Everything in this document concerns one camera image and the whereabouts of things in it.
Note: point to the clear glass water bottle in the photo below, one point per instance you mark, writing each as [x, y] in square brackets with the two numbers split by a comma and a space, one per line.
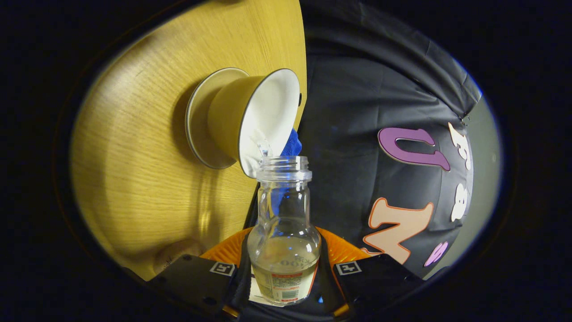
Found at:
[283, 250]

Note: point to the black backdrop cloth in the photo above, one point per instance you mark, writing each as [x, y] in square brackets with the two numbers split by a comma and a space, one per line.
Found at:
[348, 134]

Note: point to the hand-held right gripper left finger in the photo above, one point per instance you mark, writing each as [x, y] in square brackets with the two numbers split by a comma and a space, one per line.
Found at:
[196, 281]

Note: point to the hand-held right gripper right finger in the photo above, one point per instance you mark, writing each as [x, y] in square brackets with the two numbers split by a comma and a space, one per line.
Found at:
[371, 281]

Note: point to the yellow saucer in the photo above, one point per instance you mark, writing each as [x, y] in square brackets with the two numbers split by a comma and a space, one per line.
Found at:
[199, 129]

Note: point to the yellow teacup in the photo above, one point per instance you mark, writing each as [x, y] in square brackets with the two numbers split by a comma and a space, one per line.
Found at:
[232, 112]

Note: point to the blue folded towel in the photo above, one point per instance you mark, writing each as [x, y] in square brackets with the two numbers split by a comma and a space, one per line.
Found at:
[292, 145]

